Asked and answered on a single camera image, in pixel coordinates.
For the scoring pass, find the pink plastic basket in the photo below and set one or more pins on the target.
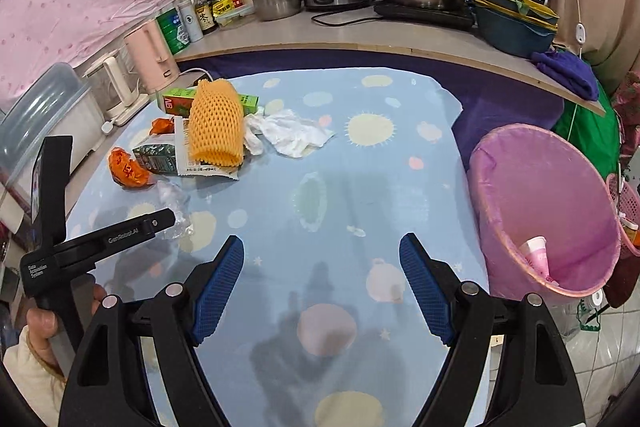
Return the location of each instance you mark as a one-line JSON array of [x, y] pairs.
[[620, 197]]

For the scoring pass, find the green drink carton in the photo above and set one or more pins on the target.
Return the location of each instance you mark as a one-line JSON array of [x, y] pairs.
[[175, 101]]

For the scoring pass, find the pink electric kettle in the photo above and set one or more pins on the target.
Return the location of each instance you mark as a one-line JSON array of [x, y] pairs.
[[150, 57]]

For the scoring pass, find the pink pineapple print cloth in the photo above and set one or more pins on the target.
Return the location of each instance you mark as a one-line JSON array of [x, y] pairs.
[[631, 102]]

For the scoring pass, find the clear plastic wrapper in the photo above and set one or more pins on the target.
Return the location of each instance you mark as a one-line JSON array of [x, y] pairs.
[[172, 207]]

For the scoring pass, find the white printed snack packet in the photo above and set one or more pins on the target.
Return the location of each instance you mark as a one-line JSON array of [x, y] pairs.
[[181, 147]]

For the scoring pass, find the pink white tube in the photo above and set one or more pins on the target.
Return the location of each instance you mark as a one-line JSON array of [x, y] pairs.
[[537, 257]]

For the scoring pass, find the green tin can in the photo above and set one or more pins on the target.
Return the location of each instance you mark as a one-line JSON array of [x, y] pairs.
[[172, 32]]

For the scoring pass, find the black induction cooker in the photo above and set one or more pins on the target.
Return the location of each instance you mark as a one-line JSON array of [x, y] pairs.
[[425, 18]]

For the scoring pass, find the steel bowl with lid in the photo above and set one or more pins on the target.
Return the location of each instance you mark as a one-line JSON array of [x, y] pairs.
[[275, 4]]

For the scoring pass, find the pink trash bin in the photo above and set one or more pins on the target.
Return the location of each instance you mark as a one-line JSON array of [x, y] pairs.
[[525, 207]]

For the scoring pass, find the purple towel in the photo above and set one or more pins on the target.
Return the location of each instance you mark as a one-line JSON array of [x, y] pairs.
[[565, 72]]

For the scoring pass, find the orange foam fruit net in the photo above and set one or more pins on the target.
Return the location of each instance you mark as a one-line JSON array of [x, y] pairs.
[[215, 122]]

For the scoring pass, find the dark sauce bottle white label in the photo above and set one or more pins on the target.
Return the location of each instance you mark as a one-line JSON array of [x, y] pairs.
[[205, 17]]

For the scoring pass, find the person's left forearm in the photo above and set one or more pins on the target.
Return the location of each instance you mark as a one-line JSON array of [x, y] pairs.
[[25, 374]]

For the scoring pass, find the clear plastic storage box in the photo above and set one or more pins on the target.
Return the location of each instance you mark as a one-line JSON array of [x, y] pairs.
[[40, 117]]

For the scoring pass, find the person's left hand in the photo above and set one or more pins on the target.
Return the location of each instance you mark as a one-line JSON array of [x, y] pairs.
[[44, 324]]

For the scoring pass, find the green plastic bag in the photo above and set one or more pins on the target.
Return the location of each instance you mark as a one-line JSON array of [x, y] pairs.
[[590, 132]]

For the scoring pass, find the blue printed tablecloth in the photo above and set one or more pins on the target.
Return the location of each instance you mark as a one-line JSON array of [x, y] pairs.
[[350, 207]]

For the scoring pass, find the white tissue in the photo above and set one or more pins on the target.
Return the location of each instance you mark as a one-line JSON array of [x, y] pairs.
[[295, 134]]

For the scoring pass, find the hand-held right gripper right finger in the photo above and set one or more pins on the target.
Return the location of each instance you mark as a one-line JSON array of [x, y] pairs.
[[425, 292]]

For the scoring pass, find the clear container yellow packets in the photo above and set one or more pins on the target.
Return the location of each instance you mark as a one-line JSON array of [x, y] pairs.
[[232, 14]]

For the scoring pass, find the purple table cover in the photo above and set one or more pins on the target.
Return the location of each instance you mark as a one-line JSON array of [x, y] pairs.
[[500, 107]]

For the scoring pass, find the large orange snack wrapper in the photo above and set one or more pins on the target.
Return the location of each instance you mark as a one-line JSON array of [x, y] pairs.
[[127, 169]]

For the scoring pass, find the small orange wrapper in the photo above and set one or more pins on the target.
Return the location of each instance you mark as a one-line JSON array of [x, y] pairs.
[[161, 127]]

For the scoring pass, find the dark red stool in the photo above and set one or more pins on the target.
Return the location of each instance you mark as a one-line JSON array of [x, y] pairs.
[[622, 282]]

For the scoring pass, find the dark teal basin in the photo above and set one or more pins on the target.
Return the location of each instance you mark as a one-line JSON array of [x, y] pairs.
[[510, 39]]

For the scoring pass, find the yellow drain basket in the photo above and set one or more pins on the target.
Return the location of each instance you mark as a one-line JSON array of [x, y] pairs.
[[500, 2]]

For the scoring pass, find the dark green snack packet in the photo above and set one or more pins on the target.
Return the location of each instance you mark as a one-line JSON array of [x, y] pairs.
[[155, 159]]

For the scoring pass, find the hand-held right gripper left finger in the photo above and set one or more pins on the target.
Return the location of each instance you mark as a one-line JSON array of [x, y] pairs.
[[220, 289]]

